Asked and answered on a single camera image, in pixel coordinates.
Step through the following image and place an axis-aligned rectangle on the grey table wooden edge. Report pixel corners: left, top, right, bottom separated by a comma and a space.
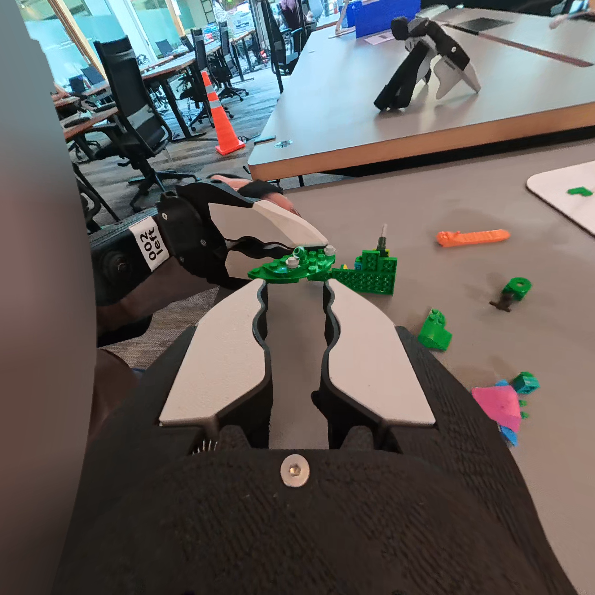
248, 7, 595, 183

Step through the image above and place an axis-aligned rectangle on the orange traffic cone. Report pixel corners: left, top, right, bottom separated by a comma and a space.
201, 71, 246, 156

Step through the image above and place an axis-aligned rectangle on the green slope lego piece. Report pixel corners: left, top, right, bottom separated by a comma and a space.
417, 309, 452, 351

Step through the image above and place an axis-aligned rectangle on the pink teal lego animal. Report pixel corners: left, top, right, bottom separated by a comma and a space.
472, 371, 541, 448

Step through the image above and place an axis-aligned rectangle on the green lego brick build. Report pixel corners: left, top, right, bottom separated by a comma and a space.
331, 223, 399, 297

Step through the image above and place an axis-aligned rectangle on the green lego plate assembly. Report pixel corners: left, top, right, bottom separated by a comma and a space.
248, 245, 337, 283

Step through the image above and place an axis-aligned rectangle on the spare black grey gripper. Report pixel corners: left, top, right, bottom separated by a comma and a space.
374, 17, 482, 112

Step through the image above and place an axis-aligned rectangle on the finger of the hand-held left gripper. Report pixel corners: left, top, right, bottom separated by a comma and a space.
224, 238, 300, 282
208, 200, 330, 249

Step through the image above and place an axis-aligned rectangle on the long dark strip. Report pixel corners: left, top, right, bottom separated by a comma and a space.
446, 23, 593, 68

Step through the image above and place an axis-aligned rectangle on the white stand wooden board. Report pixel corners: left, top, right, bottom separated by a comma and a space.
526, 161, 595, 231

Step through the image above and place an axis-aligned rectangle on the blue storage bin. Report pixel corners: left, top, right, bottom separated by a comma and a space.
346, 0, 421, 38

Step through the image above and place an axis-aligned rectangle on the black office chair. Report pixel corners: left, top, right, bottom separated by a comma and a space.
216, 21, 249, 100
188, 28, 221, 135
262, 0, 300, 75
93, 36, 201, 212

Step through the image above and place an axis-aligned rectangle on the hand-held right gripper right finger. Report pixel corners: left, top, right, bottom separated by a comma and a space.
320, 279, 437, 427

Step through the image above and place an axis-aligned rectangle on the person's left hand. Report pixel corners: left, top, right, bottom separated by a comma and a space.
210, 173, 304, 219

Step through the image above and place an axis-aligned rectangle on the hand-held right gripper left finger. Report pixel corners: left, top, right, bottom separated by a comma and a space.
159, 280, 272, 426

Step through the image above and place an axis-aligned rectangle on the orange brick separator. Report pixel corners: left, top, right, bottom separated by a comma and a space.
437, 229, 510, 248

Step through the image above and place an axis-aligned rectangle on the green ring brown branch piece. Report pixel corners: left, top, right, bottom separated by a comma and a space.
489, 277, 533, 312

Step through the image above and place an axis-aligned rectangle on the person's left forearm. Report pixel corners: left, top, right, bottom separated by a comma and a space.
95, 274, 233, 337

